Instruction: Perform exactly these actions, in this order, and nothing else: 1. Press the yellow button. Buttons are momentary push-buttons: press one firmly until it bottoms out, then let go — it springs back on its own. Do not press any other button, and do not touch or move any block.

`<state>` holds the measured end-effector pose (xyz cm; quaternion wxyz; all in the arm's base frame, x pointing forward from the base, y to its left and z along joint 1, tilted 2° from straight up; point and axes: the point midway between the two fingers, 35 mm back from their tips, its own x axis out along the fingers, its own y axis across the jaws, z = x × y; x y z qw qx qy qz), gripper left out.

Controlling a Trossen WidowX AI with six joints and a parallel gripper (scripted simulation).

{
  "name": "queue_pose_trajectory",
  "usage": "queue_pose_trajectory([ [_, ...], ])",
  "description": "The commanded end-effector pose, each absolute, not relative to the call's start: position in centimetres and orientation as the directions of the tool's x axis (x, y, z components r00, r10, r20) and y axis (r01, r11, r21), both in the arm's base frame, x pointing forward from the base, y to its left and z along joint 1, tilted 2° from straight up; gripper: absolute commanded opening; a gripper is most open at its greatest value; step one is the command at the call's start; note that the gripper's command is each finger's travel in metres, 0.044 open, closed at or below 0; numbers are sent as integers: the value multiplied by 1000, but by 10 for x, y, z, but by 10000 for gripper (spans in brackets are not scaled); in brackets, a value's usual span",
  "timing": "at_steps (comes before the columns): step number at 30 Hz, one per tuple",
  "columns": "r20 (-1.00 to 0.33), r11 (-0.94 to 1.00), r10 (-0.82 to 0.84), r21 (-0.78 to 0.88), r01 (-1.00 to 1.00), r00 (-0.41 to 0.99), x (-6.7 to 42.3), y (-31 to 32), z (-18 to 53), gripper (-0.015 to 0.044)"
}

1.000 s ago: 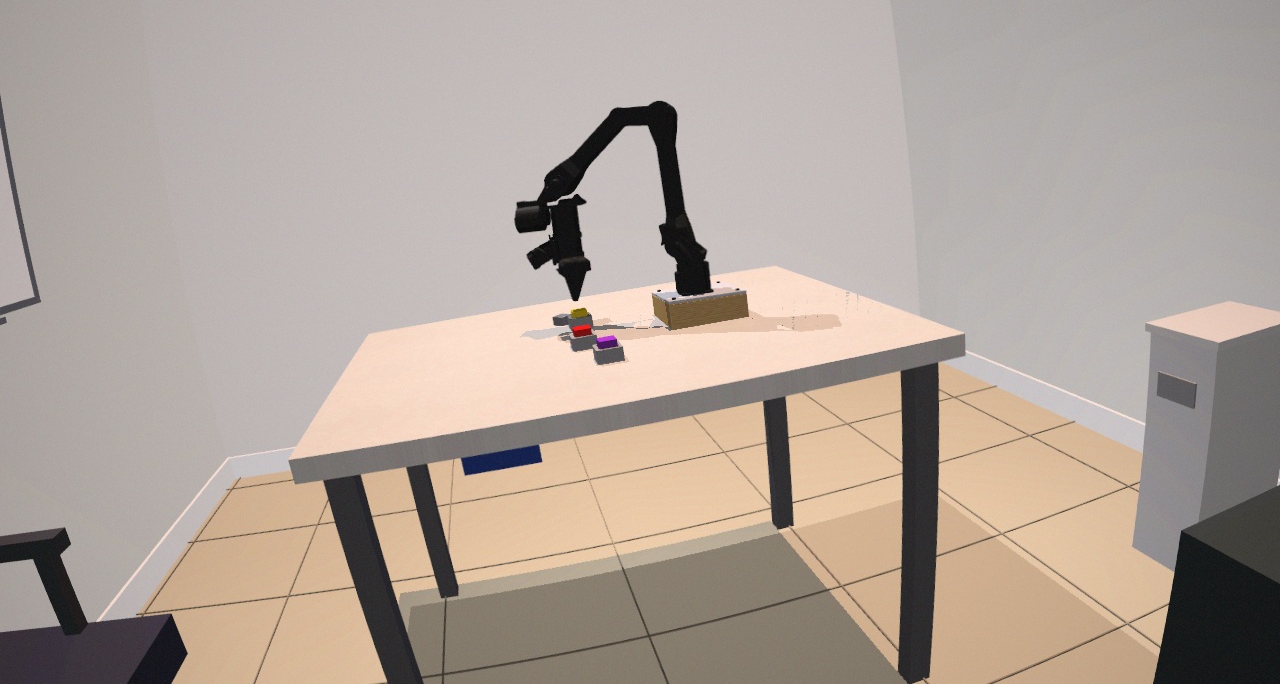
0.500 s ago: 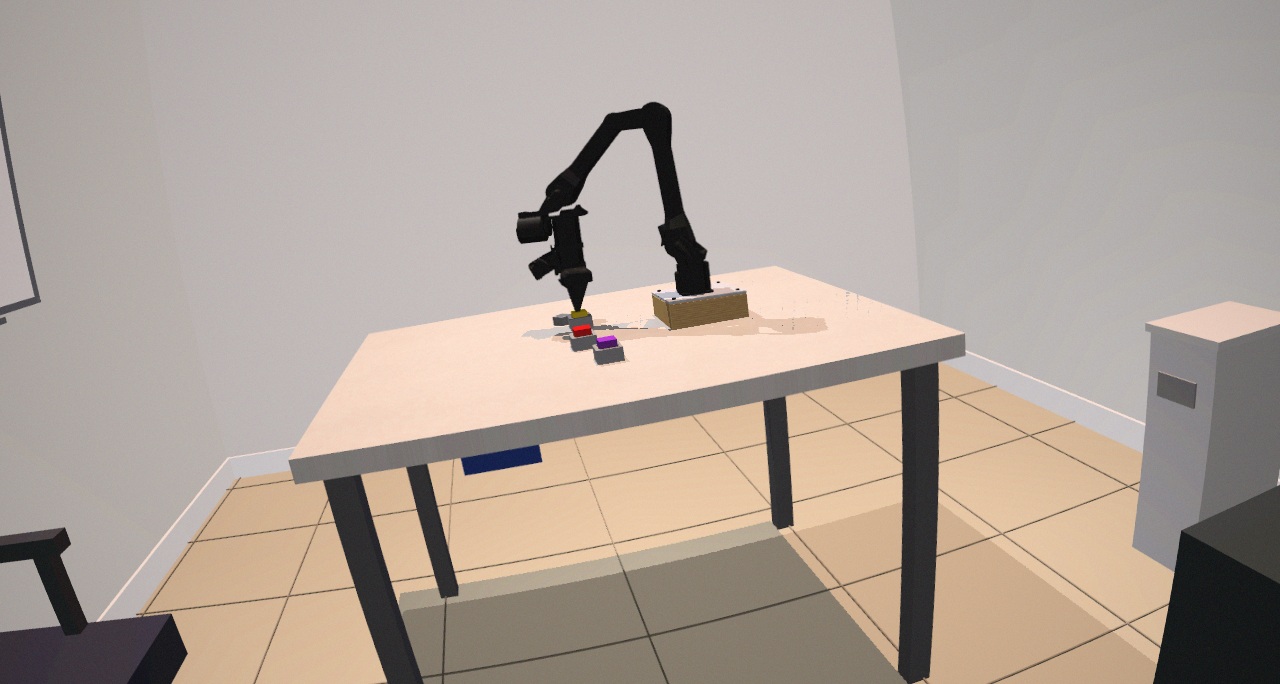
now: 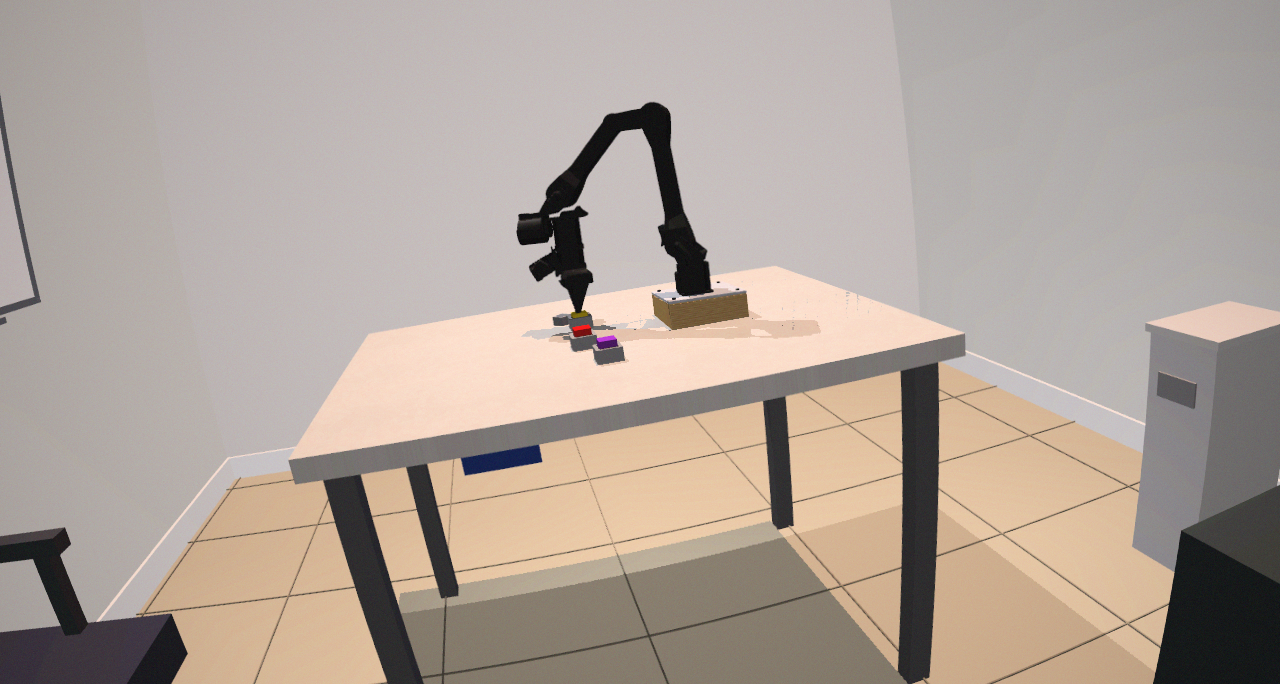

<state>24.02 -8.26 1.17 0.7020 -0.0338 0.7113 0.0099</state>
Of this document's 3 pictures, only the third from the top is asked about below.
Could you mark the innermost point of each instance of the yellow button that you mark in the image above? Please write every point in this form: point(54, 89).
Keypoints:
point(580, 319)

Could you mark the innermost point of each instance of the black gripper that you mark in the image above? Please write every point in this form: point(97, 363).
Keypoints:
point(575, 277)

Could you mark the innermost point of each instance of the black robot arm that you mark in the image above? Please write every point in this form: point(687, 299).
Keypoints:
point(693, 271)

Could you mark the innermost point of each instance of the red button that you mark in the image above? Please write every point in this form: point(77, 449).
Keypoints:
point(582, 338)

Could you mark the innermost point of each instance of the purple button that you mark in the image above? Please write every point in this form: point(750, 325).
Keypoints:
point(608, 350)

